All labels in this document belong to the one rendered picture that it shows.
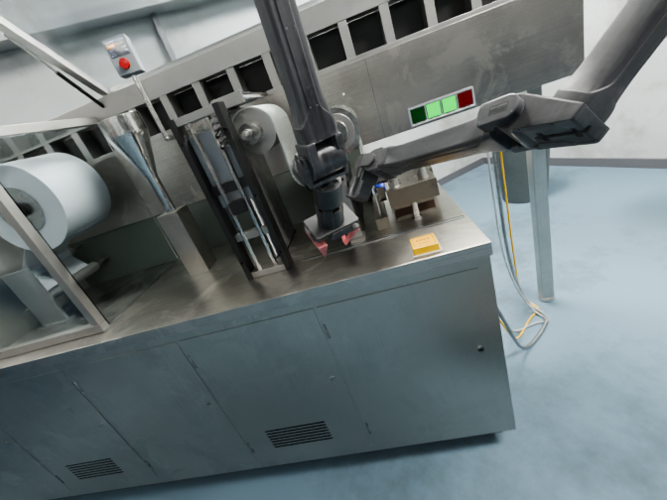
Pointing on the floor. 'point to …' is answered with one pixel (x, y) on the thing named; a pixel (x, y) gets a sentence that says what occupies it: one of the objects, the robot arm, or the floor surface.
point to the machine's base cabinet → (265, 390)
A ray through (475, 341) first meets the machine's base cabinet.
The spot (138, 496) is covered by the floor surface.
